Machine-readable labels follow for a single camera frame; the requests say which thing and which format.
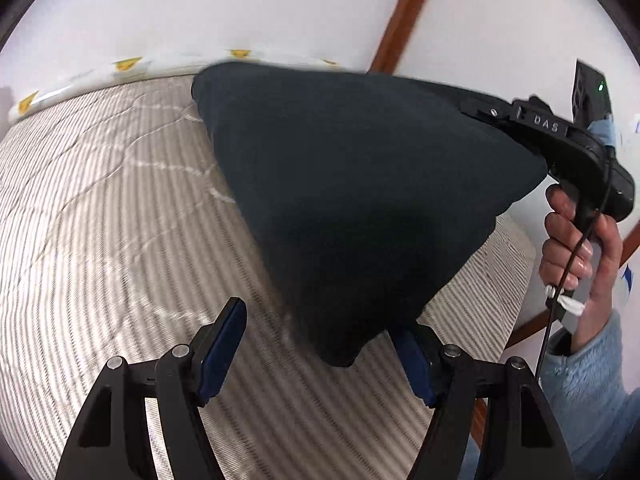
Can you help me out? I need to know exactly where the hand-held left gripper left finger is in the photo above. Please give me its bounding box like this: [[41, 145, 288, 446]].
[[55, 296, 248, 480]]

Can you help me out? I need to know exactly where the striped beige mattress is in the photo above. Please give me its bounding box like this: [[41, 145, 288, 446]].
[[0, 75, 538, 480]]

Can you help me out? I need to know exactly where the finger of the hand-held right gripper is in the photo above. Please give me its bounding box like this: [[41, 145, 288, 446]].
[[459, 98, 520, 127]]

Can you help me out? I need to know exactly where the brown wooden door frame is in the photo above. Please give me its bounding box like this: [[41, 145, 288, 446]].
[[370, 0, 446, 73]]

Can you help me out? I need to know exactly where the white fruit print bolster pillow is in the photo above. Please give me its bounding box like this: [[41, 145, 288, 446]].
[[7, 47, 341, 121]]

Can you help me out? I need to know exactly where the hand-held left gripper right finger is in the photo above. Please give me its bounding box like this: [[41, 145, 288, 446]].
[[392, 324, 576, 480]]

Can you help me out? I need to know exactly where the brown wooden baseboard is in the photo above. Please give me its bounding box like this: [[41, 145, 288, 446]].
[[505, 305, 560, 351]]

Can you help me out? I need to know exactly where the person's right hand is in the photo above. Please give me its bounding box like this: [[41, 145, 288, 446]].
[[539, 184, 626, 353]]

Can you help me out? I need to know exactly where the black garment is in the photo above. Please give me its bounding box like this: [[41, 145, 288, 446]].
[[191, 62, 548, 368]]

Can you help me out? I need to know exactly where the black cable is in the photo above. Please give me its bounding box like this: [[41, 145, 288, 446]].
[[535, 147, 617, 378]]

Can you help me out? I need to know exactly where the black wall box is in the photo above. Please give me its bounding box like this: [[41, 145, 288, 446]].
[[570, 59, 613, 126]]

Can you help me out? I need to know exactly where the white cable tie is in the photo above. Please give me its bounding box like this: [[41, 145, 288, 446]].
[[544, 285, 586, 317]]

